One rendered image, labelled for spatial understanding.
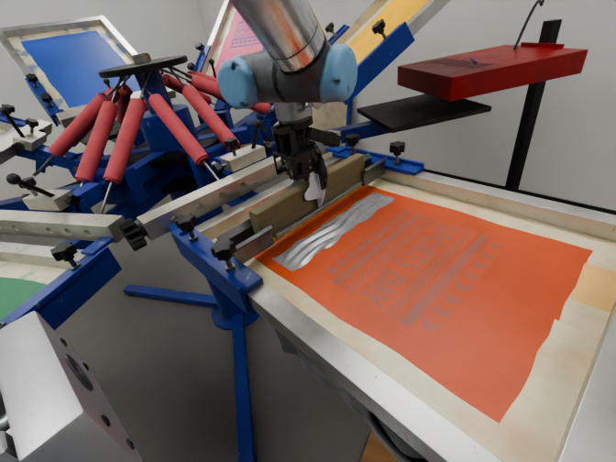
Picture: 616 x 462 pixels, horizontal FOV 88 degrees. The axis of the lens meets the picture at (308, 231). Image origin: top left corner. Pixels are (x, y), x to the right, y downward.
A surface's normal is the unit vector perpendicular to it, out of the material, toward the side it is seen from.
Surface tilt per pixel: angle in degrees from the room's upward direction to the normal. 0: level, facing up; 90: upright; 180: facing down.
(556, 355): 0
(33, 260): 90
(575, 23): 90
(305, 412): 0
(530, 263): 0
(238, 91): 90
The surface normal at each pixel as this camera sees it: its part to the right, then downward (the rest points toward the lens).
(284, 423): -0.14, -0.82
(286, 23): 0.36, 0.81
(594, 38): -0.72, 0.48
